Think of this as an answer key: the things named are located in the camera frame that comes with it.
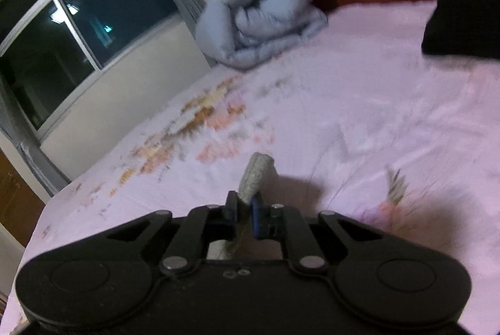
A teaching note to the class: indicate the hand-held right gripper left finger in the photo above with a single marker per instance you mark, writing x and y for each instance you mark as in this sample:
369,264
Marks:
231,207

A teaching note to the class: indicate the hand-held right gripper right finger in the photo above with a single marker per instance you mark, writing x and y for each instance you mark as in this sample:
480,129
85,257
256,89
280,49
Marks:
258,216

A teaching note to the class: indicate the grey pants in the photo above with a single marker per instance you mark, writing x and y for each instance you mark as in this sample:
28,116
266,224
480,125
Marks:
256,176

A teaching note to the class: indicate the pink floral bed sheet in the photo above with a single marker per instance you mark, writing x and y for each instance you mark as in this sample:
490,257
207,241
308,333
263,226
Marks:
332,104

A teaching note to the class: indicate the blue-grey rolled duvet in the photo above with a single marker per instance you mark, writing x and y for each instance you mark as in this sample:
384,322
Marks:
265,12

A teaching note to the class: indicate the brown wooden door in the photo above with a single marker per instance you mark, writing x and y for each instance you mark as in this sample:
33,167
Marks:
17,194

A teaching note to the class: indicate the dark cloth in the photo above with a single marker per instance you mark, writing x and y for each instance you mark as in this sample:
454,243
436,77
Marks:
465,26

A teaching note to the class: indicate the window with white frame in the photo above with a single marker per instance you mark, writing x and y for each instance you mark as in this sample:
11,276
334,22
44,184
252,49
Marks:
78,26

